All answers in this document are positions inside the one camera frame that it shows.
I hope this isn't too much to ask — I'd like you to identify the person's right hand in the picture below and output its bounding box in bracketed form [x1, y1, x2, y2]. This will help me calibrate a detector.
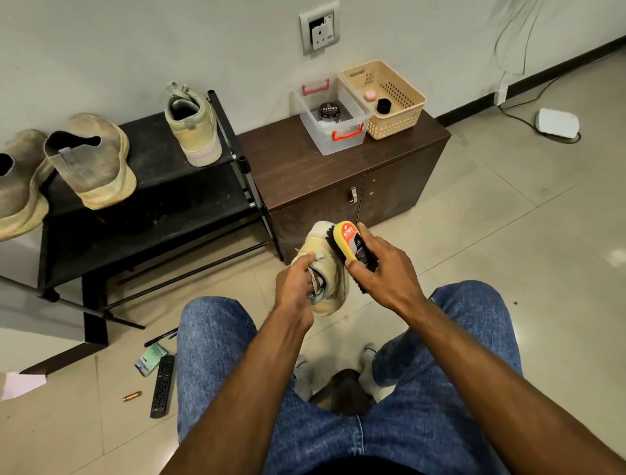
[344, 222, 428, 319]

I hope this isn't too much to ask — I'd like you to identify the person's left hand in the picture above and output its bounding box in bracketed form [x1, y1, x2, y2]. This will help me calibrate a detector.
[274, 253, 318, 332]

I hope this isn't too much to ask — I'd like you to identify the pale green lace-up shoe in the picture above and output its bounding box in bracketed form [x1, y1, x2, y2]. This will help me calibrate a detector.
[163, 82, 223, 168]
[288, 220, 350, 317]

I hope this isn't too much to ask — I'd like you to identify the black orange shoe brush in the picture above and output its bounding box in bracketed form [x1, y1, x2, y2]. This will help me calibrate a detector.
[325, 220, 381, 293]

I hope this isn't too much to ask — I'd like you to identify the clear plastic storage box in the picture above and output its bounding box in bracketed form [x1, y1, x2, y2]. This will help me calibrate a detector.
[294, 78, 373, 157]

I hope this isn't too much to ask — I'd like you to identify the beige plastic basket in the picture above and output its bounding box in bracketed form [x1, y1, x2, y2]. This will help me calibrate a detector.
[337, 59, 428, 140]

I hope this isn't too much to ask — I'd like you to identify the worn tan slip-on shoe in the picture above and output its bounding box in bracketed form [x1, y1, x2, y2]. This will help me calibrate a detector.
[43, 112, 138, 211]
[0, 128, 52, 243]

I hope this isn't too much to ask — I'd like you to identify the person's right forearm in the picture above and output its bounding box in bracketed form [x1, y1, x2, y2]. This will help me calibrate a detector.
[403, 296, 626, 475]

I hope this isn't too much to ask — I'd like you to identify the person's left forearm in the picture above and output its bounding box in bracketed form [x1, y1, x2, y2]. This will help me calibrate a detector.
[161, 318, 312, 475]

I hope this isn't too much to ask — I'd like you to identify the dark brown wooden cabinet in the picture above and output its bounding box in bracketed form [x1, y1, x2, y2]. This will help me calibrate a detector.
[239, 110, 452, 264]

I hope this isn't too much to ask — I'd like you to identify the person's right leg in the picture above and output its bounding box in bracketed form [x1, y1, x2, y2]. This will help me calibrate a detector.
[357, 281, 524, 475]

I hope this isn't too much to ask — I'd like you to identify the black metal shoe rack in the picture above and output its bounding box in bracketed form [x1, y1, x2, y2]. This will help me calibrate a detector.
[0, 89, 285, 378]

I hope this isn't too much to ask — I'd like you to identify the black pen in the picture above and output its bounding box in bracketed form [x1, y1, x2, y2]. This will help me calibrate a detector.
[143, 327, 179, 348]

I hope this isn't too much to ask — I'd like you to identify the green paper packet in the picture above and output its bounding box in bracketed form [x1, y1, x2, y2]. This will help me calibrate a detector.
[135, 343, 170, 377]

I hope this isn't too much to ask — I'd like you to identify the black remote control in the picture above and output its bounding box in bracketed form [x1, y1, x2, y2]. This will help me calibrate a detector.
[149, 354, 175, 419]

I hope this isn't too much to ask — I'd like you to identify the white router box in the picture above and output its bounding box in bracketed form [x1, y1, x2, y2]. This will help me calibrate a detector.
[535, 108, 582, 143]

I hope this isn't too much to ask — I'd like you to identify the white paper sheet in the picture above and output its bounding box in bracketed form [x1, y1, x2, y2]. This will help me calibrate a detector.
[0, 372, 48, 401]

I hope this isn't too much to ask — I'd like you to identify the white wall socket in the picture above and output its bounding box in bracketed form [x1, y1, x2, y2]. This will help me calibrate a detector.
[299, 1, 342, 56]

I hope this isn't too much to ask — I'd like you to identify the white cable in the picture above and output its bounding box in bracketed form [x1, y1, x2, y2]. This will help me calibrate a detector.
[492, 0, 581, 145]

